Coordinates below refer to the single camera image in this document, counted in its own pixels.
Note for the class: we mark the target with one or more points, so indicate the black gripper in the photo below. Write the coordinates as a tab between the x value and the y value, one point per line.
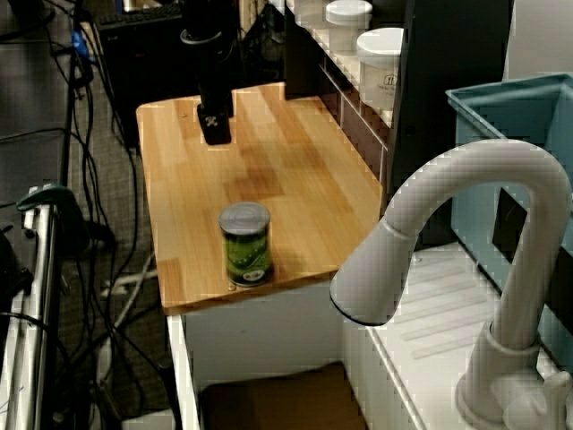
216	76

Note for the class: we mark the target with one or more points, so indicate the tall black panel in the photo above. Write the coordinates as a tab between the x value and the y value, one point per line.
452	98

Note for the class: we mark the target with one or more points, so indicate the green tin can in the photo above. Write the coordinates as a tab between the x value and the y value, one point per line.
246	246

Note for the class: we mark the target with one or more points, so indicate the white toy sink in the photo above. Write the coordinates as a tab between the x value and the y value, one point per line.
277	331

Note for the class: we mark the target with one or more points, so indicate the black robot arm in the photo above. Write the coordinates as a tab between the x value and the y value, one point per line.
203	18

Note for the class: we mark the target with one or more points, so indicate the brown cardboard box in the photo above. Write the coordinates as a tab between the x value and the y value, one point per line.
282	398

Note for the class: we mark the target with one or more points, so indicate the black square post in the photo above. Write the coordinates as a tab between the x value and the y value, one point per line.
302	49

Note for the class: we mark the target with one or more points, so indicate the plain white-lid plastic jar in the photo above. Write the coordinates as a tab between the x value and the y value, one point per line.
348	27

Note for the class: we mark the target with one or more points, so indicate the blue tape piece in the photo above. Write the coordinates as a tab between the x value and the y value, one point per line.
77	44

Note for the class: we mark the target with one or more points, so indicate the silver metal pole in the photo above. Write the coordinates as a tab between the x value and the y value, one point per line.
36	313

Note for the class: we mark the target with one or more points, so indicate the green clamp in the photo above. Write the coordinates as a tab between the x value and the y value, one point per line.
53	201

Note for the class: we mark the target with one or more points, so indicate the printed white-lid plastic jar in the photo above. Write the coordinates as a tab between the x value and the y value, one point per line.
380	71

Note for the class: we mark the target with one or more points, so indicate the white curved faucet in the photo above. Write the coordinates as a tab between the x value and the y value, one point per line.
501	179

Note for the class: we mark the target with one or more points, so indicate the black device block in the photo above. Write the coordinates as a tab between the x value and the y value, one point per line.
11	269

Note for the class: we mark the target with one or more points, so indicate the teal plastic bin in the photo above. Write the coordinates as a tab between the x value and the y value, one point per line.
515	116

